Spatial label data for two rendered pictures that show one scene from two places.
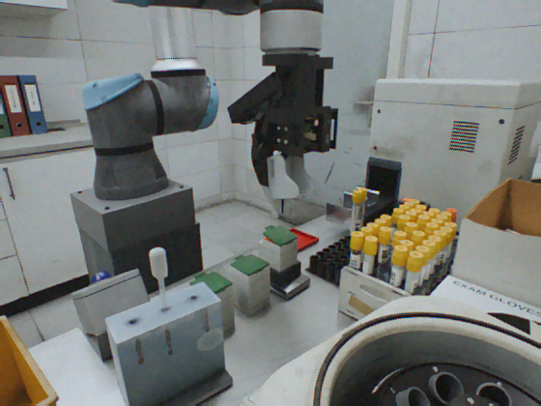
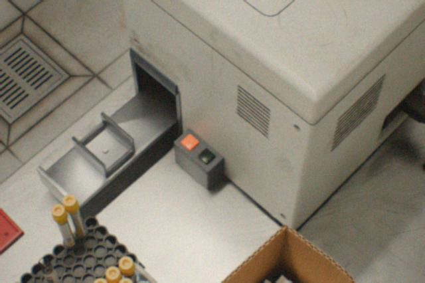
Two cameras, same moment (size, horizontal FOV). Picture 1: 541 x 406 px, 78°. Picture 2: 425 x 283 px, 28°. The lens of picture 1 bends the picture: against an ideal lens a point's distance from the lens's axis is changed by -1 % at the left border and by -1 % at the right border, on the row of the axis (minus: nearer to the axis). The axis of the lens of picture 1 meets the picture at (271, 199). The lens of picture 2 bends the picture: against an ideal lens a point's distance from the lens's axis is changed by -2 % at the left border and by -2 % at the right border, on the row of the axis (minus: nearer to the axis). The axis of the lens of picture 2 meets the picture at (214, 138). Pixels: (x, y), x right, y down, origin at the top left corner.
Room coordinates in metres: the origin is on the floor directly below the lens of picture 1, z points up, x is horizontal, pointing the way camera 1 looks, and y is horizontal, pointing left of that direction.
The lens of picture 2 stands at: (0.19, -0.32, 1.82)
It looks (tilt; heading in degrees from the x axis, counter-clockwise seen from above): 60 degrees down; 0
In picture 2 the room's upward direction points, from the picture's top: 1 degrees counter-clockwise
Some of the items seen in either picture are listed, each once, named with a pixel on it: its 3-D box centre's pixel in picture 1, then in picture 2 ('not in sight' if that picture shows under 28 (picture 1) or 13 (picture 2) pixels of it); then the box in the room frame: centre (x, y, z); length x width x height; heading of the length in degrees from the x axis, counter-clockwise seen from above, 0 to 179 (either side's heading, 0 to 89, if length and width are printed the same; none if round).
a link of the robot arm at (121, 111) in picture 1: (121, 109); not in sight; (0.71, 0.30, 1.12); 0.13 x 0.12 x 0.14; 125
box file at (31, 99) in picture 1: (29, 103); not in sight; (1.99, 1.38, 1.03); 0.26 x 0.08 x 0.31; 44
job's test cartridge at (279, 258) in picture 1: (277, 255); not in sight; (0.47, -0.01, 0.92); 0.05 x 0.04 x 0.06; 46
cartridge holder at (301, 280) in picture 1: (277, 271); not in sight; (0.47, -0.01, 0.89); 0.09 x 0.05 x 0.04; 46
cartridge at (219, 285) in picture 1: (211, 303); not in sight; (0.37, 0.08, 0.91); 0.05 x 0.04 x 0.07; 45
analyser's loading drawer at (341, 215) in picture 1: (365, 200); (118, 137); (0.71, -0.21, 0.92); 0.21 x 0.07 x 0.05; 135
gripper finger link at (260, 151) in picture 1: (268, 153); not in sight; (0.45, 0.00, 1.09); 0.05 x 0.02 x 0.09; 136
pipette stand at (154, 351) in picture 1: (170, 349); not in sight; (0.27, 0.10, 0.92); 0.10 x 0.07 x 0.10; 127
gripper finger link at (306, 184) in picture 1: (298, 183); not in sight; (0.46, -0.04, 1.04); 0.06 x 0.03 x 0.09; 46
